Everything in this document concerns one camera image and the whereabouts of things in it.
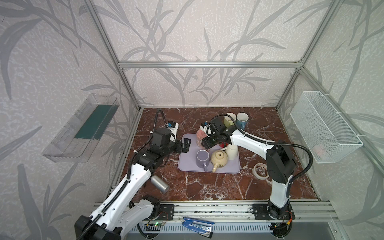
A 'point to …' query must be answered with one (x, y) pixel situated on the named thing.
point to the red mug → (222, 145)
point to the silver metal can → (159, 184)
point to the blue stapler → (202, 228)
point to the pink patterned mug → (200, 135)
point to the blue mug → (241, 119)
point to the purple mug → (202, 159)
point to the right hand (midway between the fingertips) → (204, 138)
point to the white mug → (232, 151)
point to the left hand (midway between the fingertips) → (185, 136)
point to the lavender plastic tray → (187, 161)
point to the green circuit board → (156, 224)
